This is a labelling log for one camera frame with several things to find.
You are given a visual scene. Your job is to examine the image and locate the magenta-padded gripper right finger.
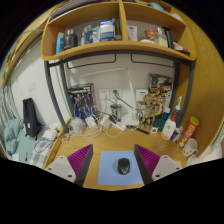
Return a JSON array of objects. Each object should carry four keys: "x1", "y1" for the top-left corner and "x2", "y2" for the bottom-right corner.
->
[{"x1": 133, "y1": 143, "x2": 183, "y2": 186}]

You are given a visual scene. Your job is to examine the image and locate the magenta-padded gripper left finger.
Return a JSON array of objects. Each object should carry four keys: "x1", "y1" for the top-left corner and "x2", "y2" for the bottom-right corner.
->
[{"x1": 44, "y1": 143, "x2": 94, "y2": 187}]

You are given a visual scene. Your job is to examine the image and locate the black computer mouse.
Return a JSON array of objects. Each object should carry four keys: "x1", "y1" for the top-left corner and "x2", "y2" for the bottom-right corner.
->
[{"x1": 117, "y1": 157, "x2": 131, "y2": 176}]

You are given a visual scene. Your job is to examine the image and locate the light blue mouse pad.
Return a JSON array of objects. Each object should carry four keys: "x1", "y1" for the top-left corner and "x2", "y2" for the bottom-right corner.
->
[{"x1": 96, "y1": 150, "x2": 144, "y2": 186}]

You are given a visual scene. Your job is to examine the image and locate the white printed mug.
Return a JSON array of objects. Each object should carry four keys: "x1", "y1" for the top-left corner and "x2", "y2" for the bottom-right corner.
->
[{"x1": 182, "y1": 137, "x2": 199, "y2": 158}]

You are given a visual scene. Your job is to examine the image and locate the blue and white packet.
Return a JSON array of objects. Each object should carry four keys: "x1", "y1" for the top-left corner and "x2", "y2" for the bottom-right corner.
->
[{"x1": 169, "y1": 128, "x2": 183, "y2": 143}]

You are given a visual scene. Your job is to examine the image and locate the white pump bottle red top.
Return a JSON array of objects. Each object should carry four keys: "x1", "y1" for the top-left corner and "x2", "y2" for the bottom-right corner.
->
[{"x1": 160, "y1": 112, "x2": 177, "y2": 141}]

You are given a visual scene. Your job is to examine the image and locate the red chip canister yellow lid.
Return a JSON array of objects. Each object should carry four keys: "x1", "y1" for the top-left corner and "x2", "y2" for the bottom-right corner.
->
[{"x1": 177, "y1": 116, "x2": 200, "y2": 149}]

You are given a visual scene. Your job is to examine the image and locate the dark green round object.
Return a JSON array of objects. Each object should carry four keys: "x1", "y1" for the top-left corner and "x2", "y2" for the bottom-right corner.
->
[{"x1": 152, "y1": 118, "x2": 166, "y2": 133}]

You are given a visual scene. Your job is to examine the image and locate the teal bedding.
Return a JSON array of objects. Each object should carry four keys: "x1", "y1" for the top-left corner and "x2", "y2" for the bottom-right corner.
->
[{"x1": 2, "y1": 118, "x2": 34, "y2": 164}]

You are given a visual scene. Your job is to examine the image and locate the white charger block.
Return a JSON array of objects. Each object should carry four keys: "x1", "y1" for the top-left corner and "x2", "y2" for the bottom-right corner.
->
[
  {"x1": 99, "y1": 114, "x2": 112, "y2": 129},
  {"x1": 84, "y1": 115, "x2": 97, "y2": 128}
]

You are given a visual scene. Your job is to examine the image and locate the clear bottle white nozzle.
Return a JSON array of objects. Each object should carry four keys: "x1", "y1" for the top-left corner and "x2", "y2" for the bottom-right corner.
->
[{"x1": 173, "y1": 95, "x2": 184, "y2": 128}]

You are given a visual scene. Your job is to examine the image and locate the brown tree figurine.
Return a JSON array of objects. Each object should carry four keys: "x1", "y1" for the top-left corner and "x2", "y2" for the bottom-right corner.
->
[{"x1": 138, "y1": 93, "x2": 159, "y2": 132}]

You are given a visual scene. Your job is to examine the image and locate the black bag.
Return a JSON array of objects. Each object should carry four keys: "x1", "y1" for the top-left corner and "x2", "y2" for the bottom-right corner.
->
[{"x1": 22, "y1": 97, "x2": 43, "y2": 138}]

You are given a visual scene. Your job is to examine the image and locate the white power strip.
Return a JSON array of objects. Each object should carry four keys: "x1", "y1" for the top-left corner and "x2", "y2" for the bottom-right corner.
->
[{"x1": 111, "y1": 120, "x2": 128, "y2": 132}]

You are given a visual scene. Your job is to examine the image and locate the blue model kit box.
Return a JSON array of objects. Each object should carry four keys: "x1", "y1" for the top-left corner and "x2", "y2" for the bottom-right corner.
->
[{"x1": 67, "y1": 83, "x2": 96, "y2": 119}]

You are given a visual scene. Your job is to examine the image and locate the wooden shelf unit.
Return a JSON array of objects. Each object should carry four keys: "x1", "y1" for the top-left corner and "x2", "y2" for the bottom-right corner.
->
[{"x1": 40, "y1": 0, "x2": 198, "y2": 63}]

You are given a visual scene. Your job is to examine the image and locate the colourful wall poster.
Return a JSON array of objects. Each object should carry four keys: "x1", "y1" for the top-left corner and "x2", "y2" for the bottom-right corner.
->
[{"x1": 148, "y1": 73, "x2": 174, "y2": 101}]

